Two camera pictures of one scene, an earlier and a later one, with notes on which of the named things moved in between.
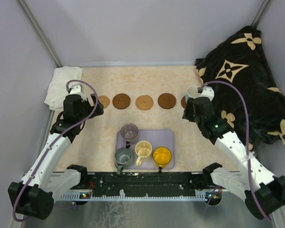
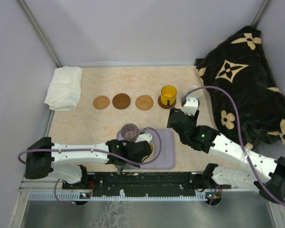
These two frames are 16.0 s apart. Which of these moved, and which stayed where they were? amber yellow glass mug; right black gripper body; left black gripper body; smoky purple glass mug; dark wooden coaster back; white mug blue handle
Moved: left black gripper body; right black gripper body; amber yellow glass mug
Stayed: white mug blue handle; smoky purple glass mug; dark wooden coaster back
